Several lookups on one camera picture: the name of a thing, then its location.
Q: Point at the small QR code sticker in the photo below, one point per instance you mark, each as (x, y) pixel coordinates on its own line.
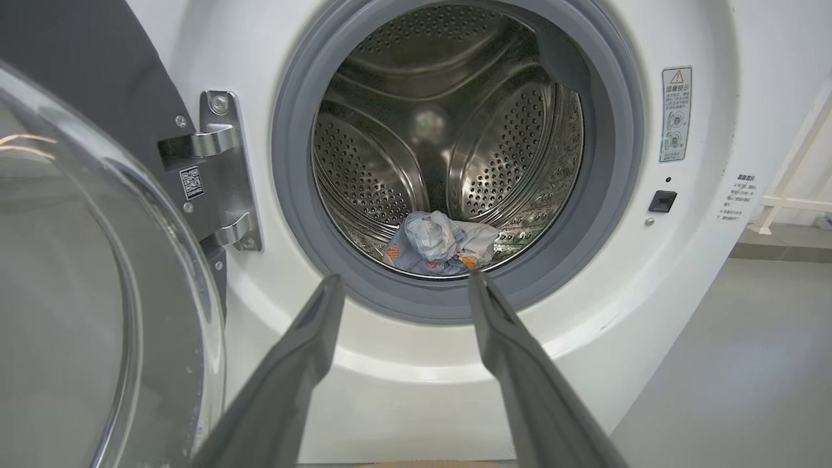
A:
(192, 182)

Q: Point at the stainless steel washing machine drum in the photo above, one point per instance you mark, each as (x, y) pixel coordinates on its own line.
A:
(390, 97)

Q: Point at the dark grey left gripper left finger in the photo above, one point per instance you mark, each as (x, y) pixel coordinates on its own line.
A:
(279, 403)

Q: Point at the cream-lined blue print garment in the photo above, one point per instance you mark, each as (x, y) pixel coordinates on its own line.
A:
(481, 240)

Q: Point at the grey warning sticker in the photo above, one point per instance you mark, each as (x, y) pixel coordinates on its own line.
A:
(676, 117)

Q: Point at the black door latch socket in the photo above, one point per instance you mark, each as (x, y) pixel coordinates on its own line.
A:
(662, 201)

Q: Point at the white metal rack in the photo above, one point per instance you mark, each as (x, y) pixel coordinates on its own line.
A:
(793, 162)

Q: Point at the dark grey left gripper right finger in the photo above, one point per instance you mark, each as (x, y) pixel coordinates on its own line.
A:
(533, 403)

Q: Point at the blue cartoon print garment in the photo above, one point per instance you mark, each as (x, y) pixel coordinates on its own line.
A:
(426, 244)

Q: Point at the white washing machine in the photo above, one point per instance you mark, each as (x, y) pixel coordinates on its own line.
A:
(422, 390)

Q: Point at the small printed text label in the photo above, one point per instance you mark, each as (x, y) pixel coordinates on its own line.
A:
(740, 195)

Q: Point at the silver door hinge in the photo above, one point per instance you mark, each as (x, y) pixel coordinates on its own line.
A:
(224, 169)

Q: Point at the black rimmed glass washer door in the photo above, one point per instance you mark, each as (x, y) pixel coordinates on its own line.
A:
(78, 260)

